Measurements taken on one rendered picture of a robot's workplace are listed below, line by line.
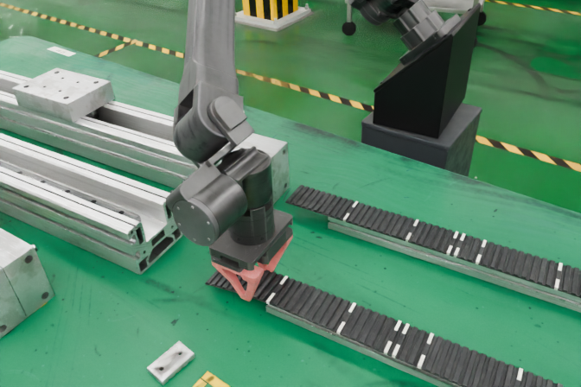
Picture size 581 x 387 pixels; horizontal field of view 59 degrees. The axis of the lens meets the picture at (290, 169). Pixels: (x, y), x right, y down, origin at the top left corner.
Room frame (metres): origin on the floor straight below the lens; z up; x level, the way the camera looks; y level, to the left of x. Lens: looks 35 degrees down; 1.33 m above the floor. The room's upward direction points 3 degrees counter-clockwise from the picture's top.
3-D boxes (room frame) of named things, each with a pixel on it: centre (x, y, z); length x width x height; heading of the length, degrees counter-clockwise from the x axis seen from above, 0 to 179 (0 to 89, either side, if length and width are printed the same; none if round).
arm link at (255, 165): (0.48, 0.05, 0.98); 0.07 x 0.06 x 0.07; 148
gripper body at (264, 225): (0.49, 0.05, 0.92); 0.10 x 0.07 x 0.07; 149
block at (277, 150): (0.73, 0.06, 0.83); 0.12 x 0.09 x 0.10; 149
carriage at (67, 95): (0.95, 0.45, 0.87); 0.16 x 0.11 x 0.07; 59
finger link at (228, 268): (0.48, 0.06, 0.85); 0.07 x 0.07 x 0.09; 59
